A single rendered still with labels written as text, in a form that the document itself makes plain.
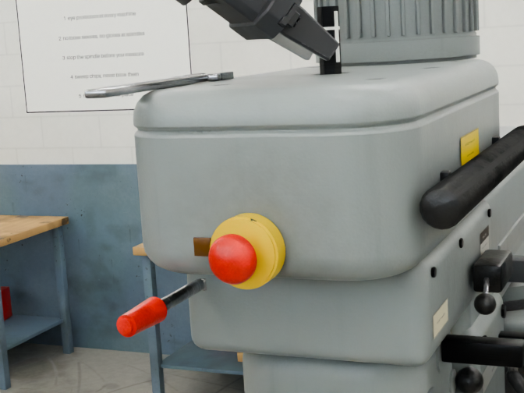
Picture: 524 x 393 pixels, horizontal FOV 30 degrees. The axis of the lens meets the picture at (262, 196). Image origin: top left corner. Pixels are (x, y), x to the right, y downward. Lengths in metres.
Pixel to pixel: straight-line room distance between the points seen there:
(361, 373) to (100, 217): 5.31
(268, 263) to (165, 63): 5.09
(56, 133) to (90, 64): 0.51
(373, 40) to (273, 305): 0.37
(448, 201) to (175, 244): 0.23
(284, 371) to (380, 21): 0.42
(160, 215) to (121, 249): 5.33
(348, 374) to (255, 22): 0.34
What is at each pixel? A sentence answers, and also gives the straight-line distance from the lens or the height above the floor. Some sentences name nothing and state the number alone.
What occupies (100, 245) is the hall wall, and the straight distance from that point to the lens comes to 6.24.
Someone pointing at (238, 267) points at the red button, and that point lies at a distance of 0.76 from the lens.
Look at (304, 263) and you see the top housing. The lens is 0.79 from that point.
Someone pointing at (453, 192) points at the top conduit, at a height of 1.80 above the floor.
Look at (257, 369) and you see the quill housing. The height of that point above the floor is 1.60.
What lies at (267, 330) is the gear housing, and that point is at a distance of 0.93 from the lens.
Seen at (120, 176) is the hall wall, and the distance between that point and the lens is 6.07.
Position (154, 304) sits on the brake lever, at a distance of 0.85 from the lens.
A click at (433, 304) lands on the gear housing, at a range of 0.89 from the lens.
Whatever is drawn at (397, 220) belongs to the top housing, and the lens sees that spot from 0.78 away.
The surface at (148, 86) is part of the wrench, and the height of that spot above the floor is 1.89.
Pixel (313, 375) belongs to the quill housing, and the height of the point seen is 1.60.
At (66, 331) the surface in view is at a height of 0.15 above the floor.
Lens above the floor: 1.93
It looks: 9 degrees down
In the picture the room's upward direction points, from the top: 3 degrees counter-clockwise
